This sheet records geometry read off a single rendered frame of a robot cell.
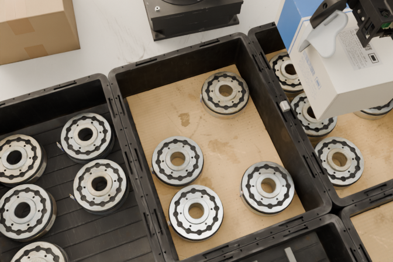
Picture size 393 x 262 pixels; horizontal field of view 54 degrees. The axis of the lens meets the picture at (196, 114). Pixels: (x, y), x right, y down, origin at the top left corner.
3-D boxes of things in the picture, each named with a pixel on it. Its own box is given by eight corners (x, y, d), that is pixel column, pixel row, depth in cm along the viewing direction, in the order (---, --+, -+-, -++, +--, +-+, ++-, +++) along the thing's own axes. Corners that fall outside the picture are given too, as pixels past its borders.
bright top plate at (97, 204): (66, 174, 76) (65, 173, 75) (114, 151, 78) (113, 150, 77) (85, 221, 72) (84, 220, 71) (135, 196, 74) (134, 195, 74)
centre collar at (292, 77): (276, 64, 87) (276, 62, 86) (296, 58, 87) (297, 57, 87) (284, 82, 85) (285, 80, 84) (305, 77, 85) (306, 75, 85)
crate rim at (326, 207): (107, 76, 79) (105, 70, 77) (242, 36, 84) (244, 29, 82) (169, 275, 64) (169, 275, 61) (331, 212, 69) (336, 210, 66)
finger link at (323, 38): (297, 74, 55) (352, 34, 49) (283, 40, 57) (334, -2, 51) (311, 77, 57) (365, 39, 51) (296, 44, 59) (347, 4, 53)
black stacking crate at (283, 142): (116, 98, 88) (107, 72, 78) (237, 61, 93) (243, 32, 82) (172, 276, 72) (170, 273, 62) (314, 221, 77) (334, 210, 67)
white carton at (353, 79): (273, 20, 69) (285, -17, 61) (336, 8, 70) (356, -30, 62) (317, 120, 61) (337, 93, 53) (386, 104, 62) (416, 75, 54)
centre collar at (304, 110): (297, 106, 82) (298, 104, 82) (319, 100, 83) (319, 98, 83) (307, 126, 80) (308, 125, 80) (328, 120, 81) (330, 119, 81)
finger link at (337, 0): (306, 26, 53) (362, -20, 47) (302, 17, 53) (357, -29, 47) (326, 33, 55) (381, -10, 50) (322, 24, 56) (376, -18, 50)
